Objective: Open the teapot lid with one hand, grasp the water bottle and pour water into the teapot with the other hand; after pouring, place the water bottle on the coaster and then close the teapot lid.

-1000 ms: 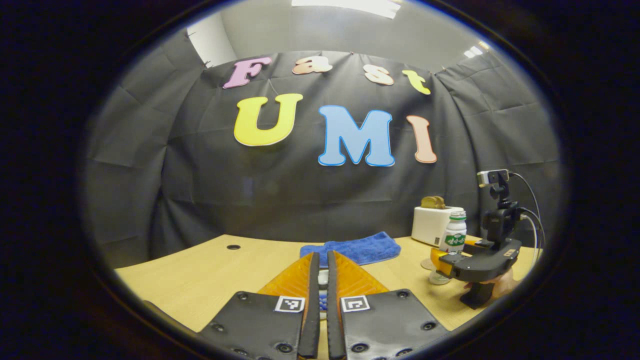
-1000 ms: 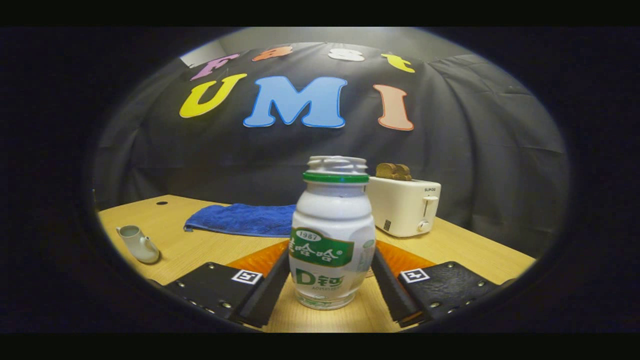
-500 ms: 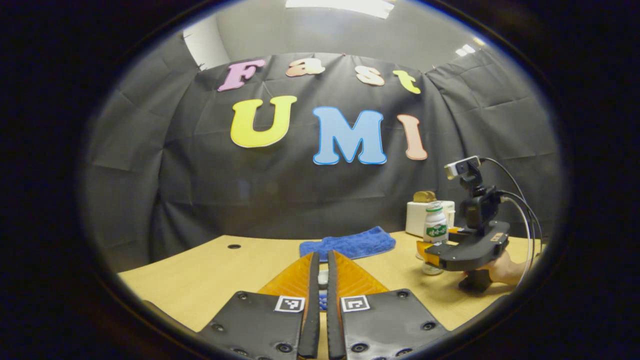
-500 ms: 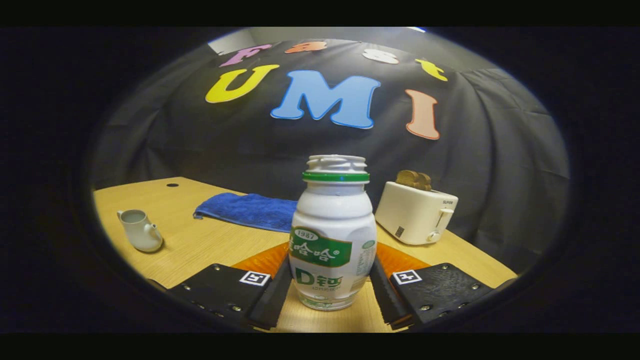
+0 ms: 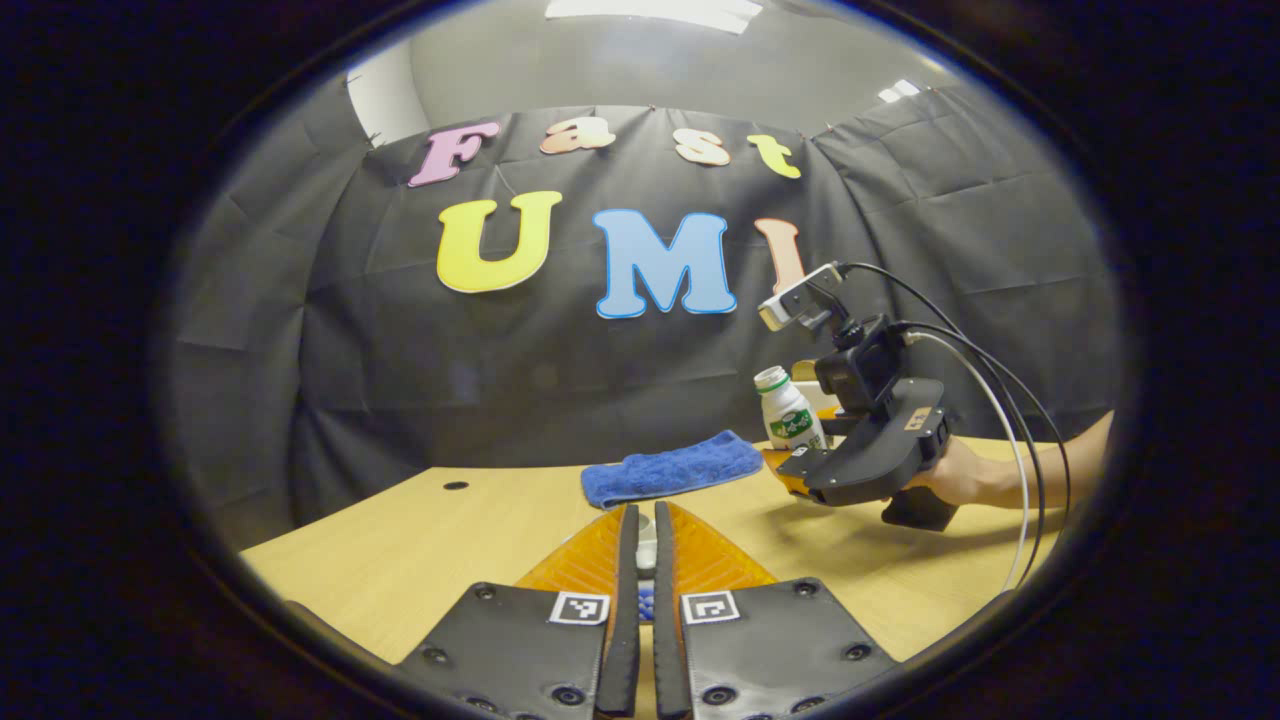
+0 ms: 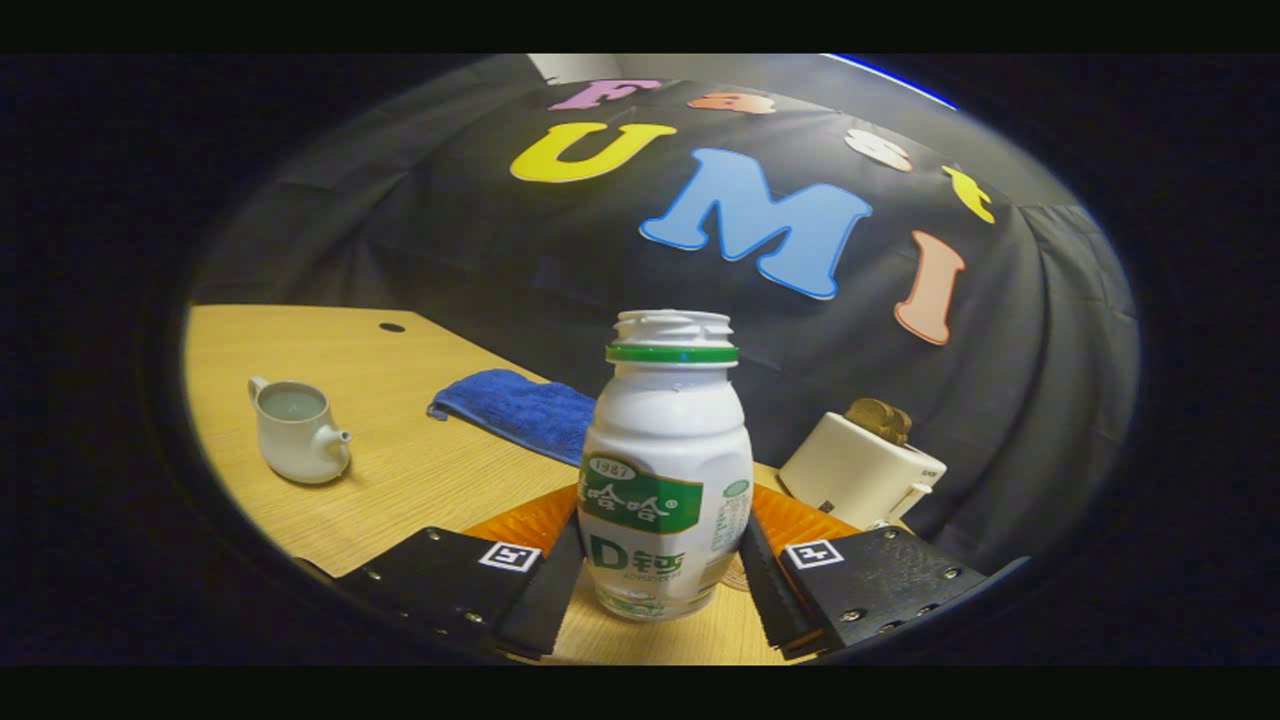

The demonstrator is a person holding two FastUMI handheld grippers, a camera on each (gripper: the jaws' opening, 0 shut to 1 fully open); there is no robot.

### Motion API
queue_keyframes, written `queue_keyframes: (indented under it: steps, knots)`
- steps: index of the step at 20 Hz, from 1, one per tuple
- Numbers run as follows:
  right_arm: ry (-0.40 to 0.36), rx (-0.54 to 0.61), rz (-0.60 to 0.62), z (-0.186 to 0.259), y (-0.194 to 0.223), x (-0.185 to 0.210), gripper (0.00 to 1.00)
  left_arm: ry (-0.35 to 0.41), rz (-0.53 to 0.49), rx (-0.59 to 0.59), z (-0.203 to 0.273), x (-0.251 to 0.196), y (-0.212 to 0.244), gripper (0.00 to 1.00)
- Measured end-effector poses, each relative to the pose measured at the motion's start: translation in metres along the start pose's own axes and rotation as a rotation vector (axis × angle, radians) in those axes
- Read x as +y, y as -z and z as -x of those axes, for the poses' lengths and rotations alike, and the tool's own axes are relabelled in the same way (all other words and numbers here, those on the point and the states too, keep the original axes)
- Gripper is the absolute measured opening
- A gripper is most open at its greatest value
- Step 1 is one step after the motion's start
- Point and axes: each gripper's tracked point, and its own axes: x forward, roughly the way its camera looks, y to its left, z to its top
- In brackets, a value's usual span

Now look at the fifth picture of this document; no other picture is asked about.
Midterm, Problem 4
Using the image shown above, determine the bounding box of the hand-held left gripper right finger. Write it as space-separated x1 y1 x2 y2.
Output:
653 502 901 720

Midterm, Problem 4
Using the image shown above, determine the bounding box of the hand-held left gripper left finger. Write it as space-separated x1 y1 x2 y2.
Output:
395 505 641 720

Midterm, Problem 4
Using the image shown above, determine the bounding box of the white green-label water bottle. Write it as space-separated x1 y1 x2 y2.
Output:
753 366 829 451

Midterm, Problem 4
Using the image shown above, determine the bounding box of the white teacup lid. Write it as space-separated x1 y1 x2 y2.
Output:
636 515 659 623

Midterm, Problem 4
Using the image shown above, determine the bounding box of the blue towel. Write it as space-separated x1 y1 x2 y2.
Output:
581 430 766 511

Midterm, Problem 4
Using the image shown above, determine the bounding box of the black backdrop cloth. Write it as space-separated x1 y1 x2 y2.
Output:
165 85 1126 551

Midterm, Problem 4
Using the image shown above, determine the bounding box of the large ceiling light panel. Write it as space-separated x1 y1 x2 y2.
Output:
545 0 764 36

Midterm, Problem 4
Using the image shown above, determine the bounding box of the white cable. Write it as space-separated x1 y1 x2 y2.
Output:
903 332 1033 593

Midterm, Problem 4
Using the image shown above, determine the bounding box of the black cable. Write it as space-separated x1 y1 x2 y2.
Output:
838 262 1073 531
890 320 1049 566

